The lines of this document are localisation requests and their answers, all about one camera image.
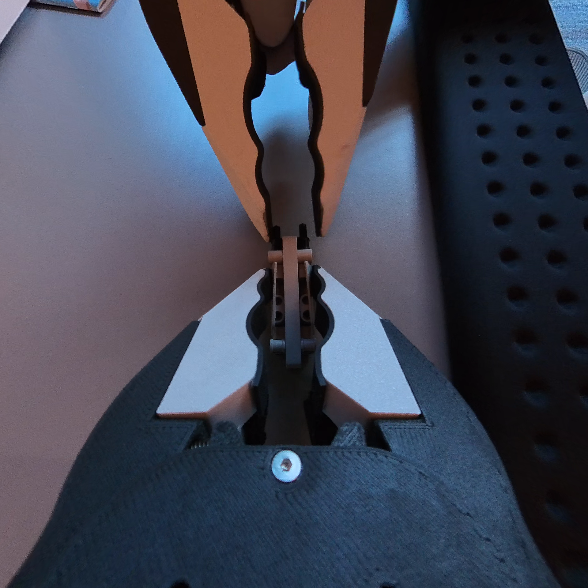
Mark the colourful printed box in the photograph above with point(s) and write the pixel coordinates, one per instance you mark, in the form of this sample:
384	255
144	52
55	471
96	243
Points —
69	3

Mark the brown desk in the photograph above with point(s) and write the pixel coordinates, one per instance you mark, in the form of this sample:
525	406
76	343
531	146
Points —
115	193

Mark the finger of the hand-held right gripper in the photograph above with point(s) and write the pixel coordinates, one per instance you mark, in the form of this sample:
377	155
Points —
340	101
220	92

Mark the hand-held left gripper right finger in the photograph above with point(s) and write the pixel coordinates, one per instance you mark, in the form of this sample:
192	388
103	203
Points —
363	363

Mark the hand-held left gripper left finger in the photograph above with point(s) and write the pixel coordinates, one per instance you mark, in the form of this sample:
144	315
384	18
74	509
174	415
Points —
216	363

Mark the black perforated foam pad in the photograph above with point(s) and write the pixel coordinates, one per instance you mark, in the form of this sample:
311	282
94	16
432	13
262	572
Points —
514	229

